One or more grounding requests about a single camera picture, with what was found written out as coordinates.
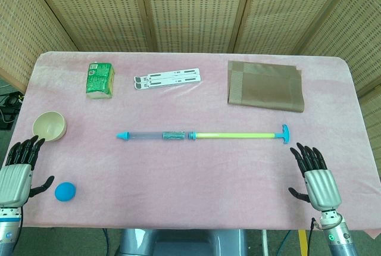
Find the green tissue pack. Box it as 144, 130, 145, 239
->
85, 62, 116, 101

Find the teal cable under table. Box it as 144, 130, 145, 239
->
281, 230, 292, 253

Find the blue ball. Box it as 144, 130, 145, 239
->
54, 182, 77, 202

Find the toy water syringe pump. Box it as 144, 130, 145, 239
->
115, 124, 291, 144

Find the beige bowl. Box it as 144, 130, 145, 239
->
32, 111, 68, 142

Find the pink tablecloth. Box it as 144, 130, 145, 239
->
0, 51, 381, 239

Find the brown folded cloth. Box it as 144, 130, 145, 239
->
227, 60, 305, 114

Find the black floor equipment with cables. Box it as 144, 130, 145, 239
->
0, 90, 24, 130

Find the white folded laptop stand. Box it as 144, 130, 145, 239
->
133, 67, 203, 91

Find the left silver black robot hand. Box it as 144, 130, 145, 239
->
0, 136, 55, 208

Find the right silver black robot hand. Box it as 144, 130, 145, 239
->
288, 142, 342, 211

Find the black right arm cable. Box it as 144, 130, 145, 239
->
307, 216, 321, 256

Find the bamboo folding screen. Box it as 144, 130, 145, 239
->
0, 0, 381, 155

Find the black cable under table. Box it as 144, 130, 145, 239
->
102, 227, 110, 256

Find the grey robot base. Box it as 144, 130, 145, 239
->
115, 228, 249, 256

